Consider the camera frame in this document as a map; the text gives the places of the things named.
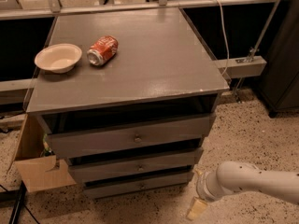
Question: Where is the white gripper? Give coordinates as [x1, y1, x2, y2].
[186, 169, 222, 220]

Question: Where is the grey bottom drawer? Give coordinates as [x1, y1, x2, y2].
[83, 166, 193, 199]

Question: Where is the grey drawer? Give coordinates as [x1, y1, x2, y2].
[47, 113, 216, 159]
[83, 166, 193, 199]
[68, 147, 203, 183]

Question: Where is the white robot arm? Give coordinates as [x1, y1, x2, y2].
[187, 161, 299, 220]

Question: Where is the grey middle drawer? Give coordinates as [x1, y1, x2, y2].
[68, 147, 203, 183]

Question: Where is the grey drawer cabinet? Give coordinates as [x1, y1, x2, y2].
[25, 7, 231, 200]

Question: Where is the grey top drawer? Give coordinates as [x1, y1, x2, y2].
[47, 113, 216, 159]

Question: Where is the dark cabinet at right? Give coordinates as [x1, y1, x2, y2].
[257, 0, 299, 118]

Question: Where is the brown cardboard box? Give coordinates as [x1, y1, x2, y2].
[12, 115, 76, 192]

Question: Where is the orange soda can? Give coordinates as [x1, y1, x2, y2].
[87, 35, 119, 66]

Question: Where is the black floor stand bar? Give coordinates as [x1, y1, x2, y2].
[0, 182, 27, 224]

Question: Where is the white paper bowl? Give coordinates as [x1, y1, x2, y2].
[35, 44, 82, 74]

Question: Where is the grey metal rail frame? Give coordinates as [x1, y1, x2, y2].
[0, 0, 289, 105]

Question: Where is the white cable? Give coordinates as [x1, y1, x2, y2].
[205, 0, 233, 83]

